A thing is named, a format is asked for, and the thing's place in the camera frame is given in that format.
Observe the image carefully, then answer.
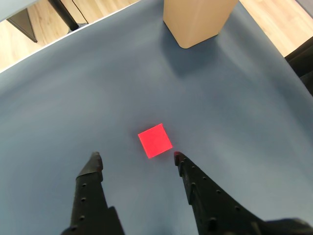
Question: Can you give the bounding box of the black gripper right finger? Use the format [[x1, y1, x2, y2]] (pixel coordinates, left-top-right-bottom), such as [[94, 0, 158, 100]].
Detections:
[[173, 151, 313, 235]]

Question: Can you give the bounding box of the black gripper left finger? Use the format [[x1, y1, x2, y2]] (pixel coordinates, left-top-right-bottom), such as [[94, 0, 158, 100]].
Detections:
[[61, 151, 125, 235]]

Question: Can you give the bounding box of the red cube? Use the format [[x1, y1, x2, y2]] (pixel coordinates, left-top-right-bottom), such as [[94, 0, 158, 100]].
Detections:
[[137, 123, 174, 160]]

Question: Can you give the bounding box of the beige box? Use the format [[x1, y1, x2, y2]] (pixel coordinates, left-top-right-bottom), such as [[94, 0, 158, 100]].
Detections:
[[163, 0, 239, 49]]

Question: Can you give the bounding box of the black table leg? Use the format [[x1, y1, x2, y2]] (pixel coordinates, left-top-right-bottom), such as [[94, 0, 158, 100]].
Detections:
[[48, 0, 88, 33]]

